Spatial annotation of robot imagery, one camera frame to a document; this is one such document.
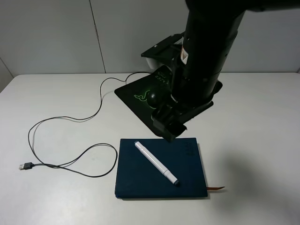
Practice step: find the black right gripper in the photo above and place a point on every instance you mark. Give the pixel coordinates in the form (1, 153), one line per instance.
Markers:
(169, 119)

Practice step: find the white marker pen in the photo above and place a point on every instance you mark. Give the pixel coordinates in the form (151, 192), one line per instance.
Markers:
(158, 165)

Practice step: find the black computer mouse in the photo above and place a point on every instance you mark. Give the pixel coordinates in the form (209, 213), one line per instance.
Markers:
(158, 96)

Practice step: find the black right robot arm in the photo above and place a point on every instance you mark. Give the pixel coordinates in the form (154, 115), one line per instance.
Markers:
(211, 29)

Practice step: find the black green Razer mouse pad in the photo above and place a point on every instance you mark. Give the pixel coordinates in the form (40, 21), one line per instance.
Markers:
(134, 94)

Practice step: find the dark blue notebook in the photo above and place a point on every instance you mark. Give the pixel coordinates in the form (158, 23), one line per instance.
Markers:
(137, 178)

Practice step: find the red ribbon bookmark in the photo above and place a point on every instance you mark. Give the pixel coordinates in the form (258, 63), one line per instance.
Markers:
(215, 188)

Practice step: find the wrist camera box on gripper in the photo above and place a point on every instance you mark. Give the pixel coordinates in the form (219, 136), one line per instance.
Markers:
(163, 52)

